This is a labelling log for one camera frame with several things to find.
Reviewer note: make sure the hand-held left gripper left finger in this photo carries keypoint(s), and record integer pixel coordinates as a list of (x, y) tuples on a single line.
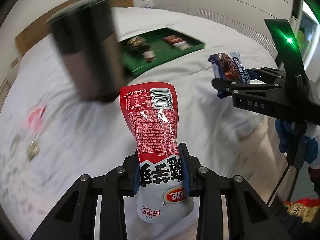
[(136, 182)]

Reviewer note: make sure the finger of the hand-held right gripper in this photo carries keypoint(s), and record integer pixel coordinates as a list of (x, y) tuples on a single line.
[(272, 75), (240, 86)]

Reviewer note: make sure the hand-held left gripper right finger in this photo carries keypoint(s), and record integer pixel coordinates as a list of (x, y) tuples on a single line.
[(186, 175)]

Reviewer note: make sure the blue white snack packet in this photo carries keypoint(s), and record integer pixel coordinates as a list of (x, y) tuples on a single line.
[(225, 65)]

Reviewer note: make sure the red white snack pouch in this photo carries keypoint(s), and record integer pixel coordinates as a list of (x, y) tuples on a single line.
[(150, 115)]

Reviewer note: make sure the red chip packet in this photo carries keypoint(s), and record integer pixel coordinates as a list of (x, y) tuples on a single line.
[(177, 42)]

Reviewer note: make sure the green tray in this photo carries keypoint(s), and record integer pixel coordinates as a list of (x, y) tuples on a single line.
[(163, 52)]

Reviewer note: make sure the brown snack bag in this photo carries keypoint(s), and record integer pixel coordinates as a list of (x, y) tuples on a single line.
[(137, 43)]

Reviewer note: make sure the person's right hand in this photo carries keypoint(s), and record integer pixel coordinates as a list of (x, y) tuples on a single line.
[(313, 145)]

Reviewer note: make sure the open white shelf unit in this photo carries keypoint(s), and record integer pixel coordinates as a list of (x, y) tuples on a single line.
[(311, 30)]

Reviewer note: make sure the white wardrobe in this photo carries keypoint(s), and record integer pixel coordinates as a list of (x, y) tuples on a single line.
[(212, 5)]

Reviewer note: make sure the pale green small packet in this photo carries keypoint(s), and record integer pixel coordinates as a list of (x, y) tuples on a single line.
[(33, 150)]

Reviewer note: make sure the red yellow printed packet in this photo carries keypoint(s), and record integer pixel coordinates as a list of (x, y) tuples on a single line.
[(300, 208)]

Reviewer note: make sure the pink cartoon packet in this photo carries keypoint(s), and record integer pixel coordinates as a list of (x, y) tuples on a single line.
[(36, 117)]

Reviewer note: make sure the black steel electric kettle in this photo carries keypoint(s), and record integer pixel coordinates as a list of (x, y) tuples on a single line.
[(87, 55)]

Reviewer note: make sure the wooden headboard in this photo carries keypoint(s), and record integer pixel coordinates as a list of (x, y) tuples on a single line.
[(50, 22)]

